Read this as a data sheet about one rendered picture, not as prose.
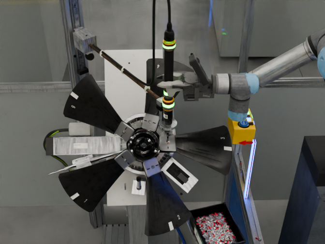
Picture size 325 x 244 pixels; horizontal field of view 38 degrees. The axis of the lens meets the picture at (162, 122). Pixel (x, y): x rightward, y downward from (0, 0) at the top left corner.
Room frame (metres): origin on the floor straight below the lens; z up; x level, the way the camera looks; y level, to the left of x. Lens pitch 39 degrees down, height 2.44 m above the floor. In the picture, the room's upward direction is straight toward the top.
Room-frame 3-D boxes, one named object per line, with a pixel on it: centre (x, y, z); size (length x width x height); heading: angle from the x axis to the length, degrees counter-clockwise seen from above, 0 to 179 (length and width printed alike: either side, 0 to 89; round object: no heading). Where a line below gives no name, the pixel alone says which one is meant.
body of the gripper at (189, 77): (1.45, -0.13, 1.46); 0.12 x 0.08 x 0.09; 92
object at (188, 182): (1.47, -0.07, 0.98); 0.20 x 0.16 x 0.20; 2
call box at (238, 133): (1.75, -0.37, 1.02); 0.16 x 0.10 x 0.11; 2
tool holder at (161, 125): (1.45, -0.02, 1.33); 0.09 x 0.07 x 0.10; 37
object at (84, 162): (1.43, 0.32, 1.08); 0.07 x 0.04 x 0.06; 103
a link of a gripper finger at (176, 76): (1.47, -0.03, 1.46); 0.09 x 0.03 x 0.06; 82
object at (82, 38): (1.94, 0.36, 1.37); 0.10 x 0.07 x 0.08; 37
